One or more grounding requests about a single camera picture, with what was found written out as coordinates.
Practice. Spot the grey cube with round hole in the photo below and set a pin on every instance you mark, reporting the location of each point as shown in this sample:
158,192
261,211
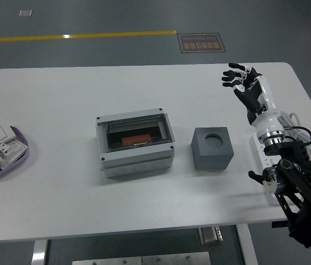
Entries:
212,160

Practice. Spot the grey metal base plate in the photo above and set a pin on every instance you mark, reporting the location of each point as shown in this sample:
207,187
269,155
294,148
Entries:
141,260

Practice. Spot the white table leg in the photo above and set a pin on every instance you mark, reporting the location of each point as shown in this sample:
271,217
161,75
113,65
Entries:
247,245
38,252

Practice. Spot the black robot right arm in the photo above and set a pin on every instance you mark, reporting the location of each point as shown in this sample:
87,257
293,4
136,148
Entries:
296,176

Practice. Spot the small silver floor plate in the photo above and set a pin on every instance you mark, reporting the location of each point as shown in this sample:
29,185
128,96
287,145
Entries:
25,13

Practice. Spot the purple plastic tray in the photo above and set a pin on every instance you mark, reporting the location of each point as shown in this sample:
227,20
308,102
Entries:
24,154

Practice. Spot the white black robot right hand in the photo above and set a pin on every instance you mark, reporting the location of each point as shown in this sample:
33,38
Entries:
265,116

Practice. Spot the orange cylinder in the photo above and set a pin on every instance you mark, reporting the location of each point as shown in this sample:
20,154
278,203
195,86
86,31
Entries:
133,140

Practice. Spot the smoky transparent box lid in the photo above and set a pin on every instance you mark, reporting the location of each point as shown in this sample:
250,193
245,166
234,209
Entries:
133,128

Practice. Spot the yellow floor tape line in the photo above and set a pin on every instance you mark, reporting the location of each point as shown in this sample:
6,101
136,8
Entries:
89,36

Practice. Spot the brown floor sign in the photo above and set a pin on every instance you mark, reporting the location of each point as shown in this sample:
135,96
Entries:
201,43

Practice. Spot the black table control box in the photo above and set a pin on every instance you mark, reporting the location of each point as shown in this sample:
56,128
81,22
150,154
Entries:
280,224

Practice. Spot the grey electrical enclosure box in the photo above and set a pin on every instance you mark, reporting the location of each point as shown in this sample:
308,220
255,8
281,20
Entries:
136,163

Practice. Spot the white labelled electrical component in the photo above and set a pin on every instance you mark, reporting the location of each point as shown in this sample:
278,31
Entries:
16,150

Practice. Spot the grey metal table bracket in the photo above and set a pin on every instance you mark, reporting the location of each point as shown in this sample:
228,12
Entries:
210,236

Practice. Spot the white power strip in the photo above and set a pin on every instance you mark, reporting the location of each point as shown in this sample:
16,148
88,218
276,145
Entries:
257,154

